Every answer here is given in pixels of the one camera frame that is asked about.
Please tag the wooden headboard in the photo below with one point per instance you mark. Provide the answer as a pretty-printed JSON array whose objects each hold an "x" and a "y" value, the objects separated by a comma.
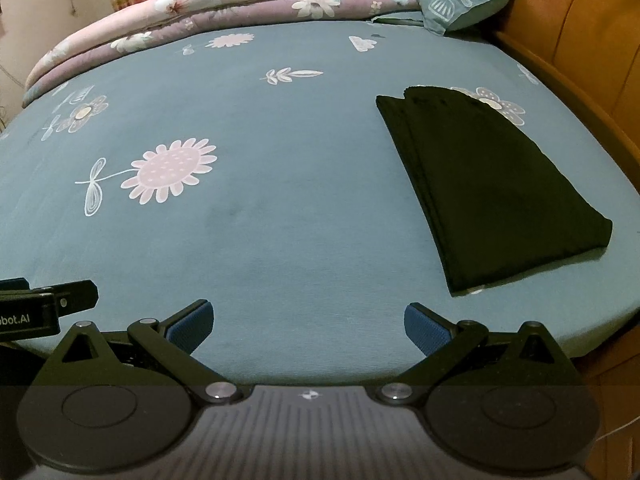
[{"x": 590, "y": 35}]

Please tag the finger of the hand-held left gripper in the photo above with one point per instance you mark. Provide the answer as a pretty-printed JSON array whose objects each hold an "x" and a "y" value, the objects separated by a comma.
[{"x": 75, "y": 295}]

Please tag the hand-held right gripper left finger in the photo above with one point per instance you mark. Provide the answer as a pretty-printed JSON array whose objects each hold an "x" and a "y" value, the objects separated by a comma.
[{"x": 192, "y": 324}]

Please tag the folded pink purple floral quilt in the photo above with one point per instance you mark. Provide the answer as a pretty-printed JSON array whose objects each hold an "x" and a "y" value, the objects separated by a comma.
[{"x": 225, "y": 10}]

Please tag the bed with blue floral sheet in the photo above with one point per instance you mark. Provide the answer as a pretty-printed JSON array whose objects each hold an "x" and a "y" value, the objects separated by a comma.
[{"x": 275, "y": 210}]

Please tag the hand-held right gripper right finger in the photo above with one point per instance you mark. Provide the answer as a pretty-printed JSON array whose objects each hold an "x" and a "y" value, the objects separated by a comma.
[{"x": 425, "y": 331}]

